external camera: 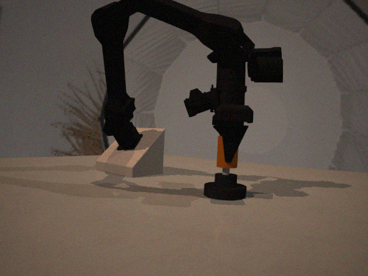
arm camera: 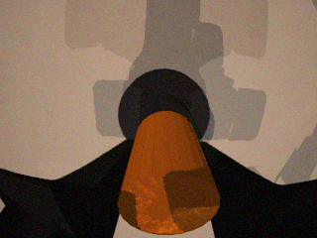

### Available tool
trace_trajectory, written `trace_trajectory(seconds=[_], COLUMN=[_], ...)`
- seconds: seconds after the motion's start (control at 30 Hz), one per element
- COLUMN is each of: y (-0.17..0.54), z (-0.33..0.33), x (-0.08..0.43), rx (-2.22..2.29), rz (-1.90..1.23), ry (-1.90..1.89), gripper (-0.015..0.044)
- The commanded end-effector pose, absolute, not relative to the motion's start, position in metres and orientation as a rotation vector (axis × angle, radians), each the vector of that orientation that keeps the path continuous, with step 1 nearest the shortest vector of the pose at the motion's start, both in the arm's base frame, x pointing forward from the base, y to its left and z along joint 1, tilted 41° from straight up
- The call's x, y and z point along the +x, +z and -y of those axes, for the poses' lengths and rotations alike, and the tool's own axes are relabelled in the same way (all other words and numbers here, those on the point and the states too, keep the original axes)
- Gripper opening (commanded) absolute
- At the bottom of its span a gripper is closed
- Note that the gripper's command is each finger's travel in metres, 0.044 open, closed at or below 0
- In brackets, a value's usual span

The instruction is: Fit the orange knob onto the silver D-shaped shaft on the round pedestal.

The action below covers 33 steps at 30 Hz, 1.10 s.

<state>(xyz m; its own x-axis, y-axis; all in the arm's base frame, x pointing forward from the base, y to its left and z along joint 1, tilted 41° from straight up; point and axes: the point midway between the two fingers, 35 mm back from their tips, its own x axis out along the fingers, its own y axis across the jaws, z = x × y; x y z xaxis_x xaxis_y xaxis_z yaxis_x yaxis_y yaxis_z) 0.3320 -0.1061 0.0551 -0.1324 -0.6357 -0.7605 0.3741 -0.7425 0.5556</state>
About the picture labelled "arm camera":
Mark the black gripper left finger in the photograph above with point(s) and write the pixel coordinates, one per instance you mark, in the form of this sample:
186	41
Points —
84	203

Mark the black round pedestal with silver shaft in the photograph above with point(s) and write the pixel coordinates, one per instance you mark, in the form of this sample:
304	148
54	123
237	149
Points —
163	89

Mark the orange knob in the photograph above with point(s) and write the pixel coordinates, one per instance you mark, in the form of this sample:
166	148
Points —
168	188

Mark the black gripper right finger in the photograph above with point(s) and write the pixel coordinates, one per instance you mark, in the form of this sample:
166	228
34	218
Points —
251	206

